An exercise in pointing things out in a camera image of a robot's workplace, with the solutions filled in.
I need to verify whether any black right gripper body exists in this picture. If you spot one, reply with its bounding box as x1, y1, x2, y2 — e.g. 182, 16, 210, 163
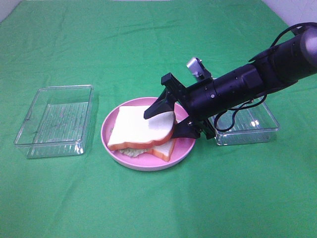
161, 64, 263, 139

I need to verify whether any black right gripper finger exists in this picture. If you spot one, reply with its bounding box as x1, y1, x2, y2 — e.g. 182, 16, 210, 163
171, 118, 200, 139
144, 89, 178, 119

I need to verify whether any bread slice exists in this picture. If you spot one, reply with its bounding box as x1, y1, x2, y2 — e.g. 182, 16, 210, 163
107, 106, 176, 150
146, 119, 179, 163

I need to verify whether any green lettuce leaf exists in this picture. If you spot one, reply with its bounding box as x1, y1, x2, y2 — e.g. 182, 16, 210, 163
110, 127, 146, 158

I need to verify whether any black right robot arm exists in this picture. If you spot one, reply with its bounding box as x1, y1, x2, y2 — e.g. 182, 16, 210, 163
144, 26, 317, 139

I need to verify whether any clear right plastic tray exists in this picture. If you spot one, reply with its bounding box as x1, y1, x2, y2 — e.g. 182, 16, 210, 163
215, 98, 279, 146

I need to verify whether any clear plastic tray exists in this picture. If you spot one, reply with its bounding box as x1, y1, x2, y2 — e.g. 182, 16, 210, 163
14, 85, 93, 159
215, 98, 279, 146

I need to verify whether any green tablecloth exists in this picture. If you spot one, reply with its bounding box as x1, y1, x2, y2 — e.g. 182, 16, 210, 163
0, 0, 317, 238

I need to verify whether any clear left plastic tray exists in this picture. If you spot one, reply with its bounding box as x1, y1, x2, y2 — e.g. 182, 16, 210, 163
14, 85, 93, 159

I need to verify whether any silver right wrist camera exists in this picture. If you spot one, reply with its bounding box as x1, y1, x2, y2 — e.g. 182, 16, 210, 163
186, 57, 212, 81

